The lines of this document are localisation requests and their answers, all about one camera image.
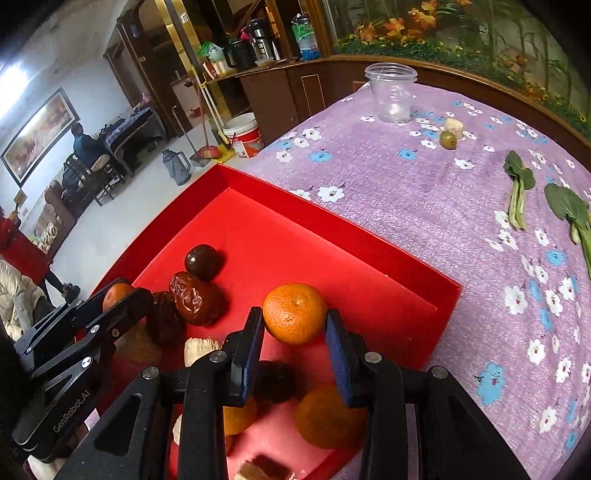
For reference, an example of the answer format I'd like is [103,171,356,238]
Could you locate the small green fruit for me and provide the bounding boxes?
[439,130,458,150]

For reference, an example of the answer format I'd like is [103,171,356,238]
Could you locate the orange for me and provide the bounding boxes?
[102,282,134,312]
[263,283,327,345]
[294,386,368,449]
[223,397,257,436]

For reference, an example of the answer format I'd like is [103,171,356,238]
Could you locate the dark dining table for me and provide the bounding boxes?
[99,106,167,177]

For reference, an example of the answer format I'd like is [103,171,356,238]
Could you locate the grey kettle on floor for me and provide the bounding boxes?
[162,149,191,186]

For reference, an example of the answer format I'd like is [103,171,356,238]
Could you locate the white red bucket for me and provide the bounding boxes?
[223,112,264,158]

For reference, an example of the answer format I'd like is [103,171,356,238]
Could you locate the small bok choy stalk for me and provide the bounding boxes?
[503,150,536,230]

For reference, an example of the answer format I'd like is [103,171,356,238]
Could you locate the small beige fruit piece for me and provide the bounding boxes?
[444,117,464,140]

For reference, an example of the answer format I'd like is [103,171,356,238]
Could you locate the beige cut fruit chunk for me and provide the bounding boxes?
[233,454,297,480]

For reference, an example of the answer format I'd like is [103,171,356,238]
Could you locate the framed wall painting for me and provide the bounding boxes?
[1,88,79,187]

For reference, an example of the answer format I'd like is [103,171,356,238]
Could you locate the wooden sideboard cabinet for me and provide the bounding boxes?
[105,1,370,143]

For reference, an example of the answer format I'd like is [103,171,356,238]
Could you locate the round dark plum rear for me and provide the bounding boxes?
[184,244,222,281]

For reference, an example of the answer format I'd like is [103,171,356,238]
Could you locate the red shallow tray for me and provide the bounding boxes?
[91,163,464,480]

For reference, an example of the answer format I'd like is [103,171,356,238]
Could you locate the seated person in blue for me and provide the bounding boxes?
[71,123,111,172]

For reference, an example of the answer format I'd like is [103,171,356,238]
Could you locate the dark red fruit tray front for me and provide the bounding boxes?
[146,291,186,348]

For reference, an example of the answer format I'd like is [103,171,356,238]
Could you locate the water bottle green label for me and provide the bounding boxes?
[291,13,321,61]

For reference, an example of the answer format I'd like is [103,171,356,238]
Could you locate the dark red date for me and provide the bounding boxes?
[169,271,219,326]

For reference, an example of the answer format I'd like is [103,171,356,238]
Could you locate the large bok choy leaves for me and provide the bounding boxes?
[544,183,591,276]

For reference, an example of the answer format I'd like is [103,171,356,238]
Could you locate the dark plum in tray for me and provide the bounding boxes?
[253,360,296,404]

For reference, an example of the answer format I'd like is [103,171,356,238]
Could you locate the clear plastic cup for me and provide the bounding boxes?
[365,62,418,123]

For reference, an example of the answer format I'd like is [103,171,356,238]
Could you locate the steel thermos jug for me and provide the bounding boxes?
[246,18,280,64]

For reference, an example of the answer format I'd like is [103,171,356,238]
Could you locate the purple floral tablecloth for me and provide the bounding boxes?
[245,85,590,479]

